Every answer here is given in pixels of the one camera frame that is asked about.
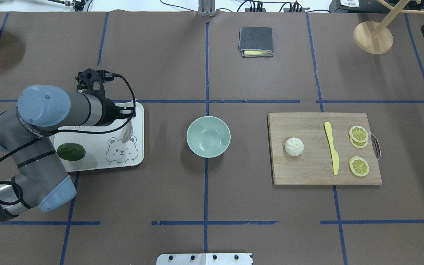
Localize wooden cutting board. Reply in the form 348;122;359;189
268;112;382;185

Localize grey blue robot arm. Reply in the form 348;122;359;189
0;85;136;223

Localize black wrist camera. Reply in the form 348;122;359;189
75;68;114;101

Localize grey folded cloth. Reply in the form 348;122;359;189
238;27;274;57

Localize yellow plastic knife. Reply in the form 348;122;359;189
324;121;340;176

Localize white steamed bun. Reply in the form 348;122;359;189
284;137;304;157

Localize middle lemon slice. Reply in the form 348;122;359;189
350;138;368;149

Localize lower lemon slice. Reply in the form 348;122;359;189
348;156;370;177

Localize green avocado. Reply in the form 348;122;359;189
57;143;86;161

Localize white bear tray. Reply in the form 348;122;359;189
49;102;144;172

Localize lemon slice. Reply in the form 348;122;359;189
348;156;370;177
349;125;369;143
350;138;368;149

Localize mint green bowl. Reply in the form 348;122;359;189
186;116;231;158

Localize black camera cable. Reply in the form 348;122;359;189
0;73;137;208

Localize upper lemon slice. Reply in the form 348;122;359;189
349;125;369;143

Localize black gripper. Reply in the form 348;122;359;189
113;105;136;120

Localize white ceramic spoon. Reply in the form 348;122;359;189
121;119;133;144

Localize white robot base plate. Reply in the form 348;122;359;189
156;253;254;265

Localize wooden mug tree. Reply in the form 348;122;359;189
352;0;424;55

